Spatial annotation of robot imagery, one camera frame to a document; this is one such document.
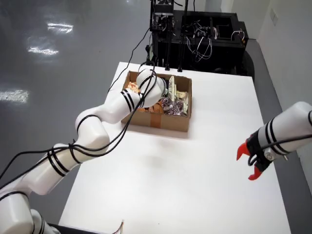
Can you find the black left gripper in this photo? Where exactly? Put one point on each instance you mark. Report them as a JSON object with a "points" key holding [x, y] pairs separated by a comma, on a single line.
{"points": [[166, 87]]}

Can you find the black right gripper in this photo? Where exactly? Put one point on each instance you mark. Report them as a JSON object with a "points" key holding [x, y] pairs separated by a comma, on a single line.
{"points": [[256, 148]]}

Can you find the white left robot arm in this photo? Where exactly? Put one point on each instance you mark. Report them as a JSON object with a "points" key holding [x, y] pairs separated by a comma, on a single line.
{"points": [[92, 122]]}

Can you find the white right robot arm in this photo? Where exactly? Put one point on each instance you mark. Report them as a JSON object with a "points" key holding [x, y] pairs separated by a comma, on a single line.
{"points": [[292, 122]]}

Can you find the cream snack packet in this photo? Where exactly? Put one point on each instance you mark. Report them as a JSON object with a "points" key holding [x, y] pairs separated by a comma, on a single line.
{"points": [[185, 107], [182, 95]]}

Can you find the purple patterned snack packet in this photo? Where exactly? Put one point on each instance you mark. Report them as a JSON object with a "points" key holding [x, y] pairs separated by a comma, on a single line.
{"points": [[174, 107]]}

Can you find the orange and white snack packet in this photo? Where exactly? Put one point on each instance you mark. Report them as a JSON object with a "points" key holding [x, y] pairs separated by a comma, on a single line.
{"points": [[132, 87]]}

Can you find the grey bolted wrist clamp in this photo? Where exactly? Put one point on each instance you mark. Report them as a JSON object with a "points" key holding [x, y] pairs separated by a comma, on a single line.
{"points": [[269, 154]]}

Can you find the brown cardboard box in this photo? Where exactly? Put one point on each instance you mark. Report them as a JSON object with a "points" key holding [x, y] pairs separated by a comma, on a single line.
{"points": [[170, 123]]}

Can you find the black stand pole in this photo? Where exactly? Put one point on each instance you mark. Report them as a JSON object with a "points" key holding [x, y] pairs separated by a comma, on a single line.
{"points": [[181, 53]]}

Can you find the black clamp knob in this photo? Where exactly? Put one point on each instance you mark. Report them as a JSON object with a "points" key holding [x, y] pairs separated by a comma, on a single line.
{"points": [[148, 54]]}

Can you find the black equipment cart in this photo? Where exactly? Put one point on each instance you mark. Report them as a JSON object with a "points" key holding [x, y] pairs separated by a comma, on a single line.
{"points": [[231, 48]]}

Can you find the black electronics unit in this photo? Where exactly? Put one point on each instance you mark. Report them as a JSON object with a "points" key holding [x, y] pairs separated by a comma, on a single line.
{"points": [[163, 9]]}

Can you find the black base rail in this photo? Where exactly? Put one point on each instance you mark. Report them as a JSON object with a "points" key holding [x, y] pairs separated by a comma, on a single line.
{"points": [[65, 230]]}

